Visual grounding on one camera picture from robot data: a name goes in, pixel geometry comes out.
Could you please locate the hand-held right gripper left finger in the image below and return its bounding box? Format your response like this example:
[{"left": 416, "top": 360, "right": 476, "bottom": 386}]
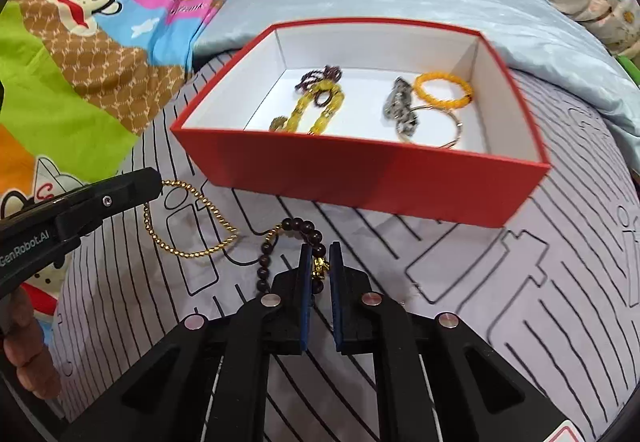
[{"left": 60, "top": 242, "right": 313, "bottom": 442}]

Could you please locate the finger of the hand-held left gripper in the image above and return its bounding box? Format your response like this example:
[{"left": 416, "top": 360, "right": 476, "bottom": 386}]
[{"left": 52, "top": 167, "right": 164, "bottom": 244}]

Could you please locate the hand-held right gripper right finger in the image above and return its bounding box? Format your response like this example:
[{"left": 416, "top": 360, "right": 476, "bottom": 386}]
[{"left": 327, "top": 241, "right": 583, "bottom": 442}]

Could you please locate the dark brown bead bracelet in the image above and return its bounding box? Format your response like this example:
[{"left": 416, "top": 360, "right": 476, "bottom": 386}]
[{"left": 256, "top": 218, "right": 331, "bottom": 298}]

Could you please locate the gold bead bracelet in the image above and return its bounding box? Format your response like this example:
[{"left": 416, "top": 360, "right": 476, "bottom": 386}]
[{"left": 142, "top": 179, "right": 241, "bottom": 259}]

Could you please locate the red cardboard box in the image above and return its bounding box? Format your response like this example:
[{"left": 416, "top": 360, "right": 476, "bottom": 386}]
[{"left": 171, "top": 19, "right": 552, "bottom": 229}]

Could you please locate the chunky yellow amber bracelet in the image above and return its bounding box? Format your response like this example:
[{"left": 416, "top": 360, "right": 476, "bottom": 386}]
[{"left": 270, "top": 78, "right": 346, "bottom": 137}]

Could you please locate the thin gold bangle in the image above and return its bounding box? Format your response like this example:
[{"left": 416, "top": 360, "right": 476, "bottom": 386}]
[{"left": 397, "top": 103, "right": 464, "bottom": 149}]

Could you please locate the silver wristwatch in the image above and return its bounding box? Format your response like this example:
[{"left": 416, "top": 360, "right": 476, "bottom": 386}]
[{"left": 382, "top": 77, "right": 422, "bottom": 143}]

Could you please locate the yellow round bead bracelet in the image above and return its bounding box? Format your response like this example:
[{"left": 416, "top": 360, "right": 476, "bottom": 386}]
[{"left": 414, "top": 72, "right": 474, "bottom": 109}]

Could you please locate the dark red bead strand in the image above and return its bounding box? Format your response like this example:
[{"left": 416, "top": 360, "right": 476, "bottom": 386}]
[{"left": 292, "top": 64, "right": 346, "bottom": 96}]

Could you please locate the person's left hand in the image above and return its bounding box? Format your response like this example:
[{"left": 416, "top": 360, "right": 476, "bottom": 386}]
[{"left": 0, "top": 291, "right": 64, "bottom": 401}]

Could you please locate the cartoon monkey printed blanket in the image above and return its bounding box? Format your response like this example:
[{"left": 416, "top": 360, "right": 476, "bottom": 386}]
[{"left": 0, "top": 0, "right": 236, "bottom": 323}]

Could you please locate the grey striped bed sheet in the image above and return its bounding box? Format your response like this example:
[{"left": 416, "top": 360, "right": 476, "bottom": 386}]
[{"left": 50, "top": 52, "right": 640, "bottom": 442}]

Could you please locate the green object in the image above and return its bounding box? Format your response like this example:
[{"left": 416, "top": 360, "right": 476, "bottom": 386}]
[{"left": 619, "top": 54, "right": 640, "bottom": 84}]

